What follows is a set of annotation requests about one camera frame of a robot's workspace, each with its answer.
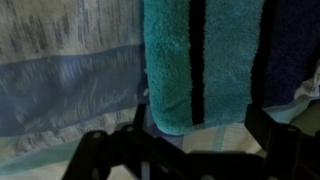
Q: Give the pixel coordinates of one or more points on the blue plaid bed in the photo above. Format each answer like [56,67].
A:
[66,83]

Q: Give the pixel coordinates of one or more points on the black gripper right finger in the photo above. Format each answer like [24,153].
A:
[293,153]

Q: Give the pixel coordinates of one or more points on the teal striped towel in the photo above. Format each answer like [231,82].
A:
[226,60]

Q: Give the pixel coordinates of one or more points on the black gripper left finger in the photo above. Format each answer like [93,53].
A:
[116,153]

